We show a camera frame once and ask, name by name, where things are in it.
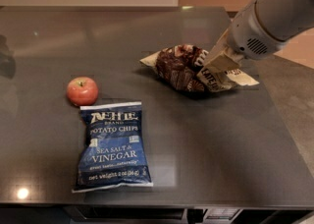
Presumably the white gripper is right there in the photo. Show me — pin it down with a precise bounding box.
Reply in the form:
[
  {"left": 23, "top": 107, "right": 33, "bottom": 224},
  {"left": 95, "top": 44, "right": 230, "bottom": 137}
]
[{"left": 203, "top": 0, "right": 287, "bottom": 73}]

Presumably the brown chip bag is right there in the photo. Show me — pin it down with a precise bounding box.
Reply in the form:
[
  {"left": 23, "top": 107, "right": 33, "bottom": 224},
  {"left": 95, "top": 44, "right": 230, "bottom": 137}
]
[{"left": 140, "top": 44, "right": 258, "bottom": 93}]

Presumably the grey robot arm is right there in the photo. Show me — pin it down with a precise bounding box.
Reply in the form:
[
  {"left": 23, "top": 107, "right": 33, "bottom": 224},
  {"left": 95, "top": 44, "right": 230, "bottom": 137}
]
[{"left": 203, "top": 0, "right": 314, "bottom": 73}]

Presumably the blue potato chip bag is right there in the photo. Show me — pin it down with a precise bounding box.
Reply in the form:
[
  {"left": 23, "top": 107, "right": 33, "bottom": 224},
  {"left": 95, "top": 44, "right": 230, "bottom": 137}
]
[{"left": 73, "top": 101, "right": 153, "bottom": 193}]

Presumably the red apple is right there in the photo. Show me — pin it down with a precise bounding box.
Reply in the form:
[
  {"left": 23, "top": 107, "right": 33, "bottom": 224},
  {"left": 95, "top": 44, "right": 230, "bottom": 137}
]
[{"left": 66, "top": 77, "right": 99, "bottom": 106}]

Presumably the dark appliance under table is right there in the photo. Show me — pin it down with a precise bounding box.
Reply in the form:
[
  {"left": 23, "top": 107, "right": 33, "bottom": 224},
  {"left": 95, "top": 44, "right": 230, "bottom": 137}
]
[{"left": 64, "top": 205, "right": 313, "bottom": 224}]

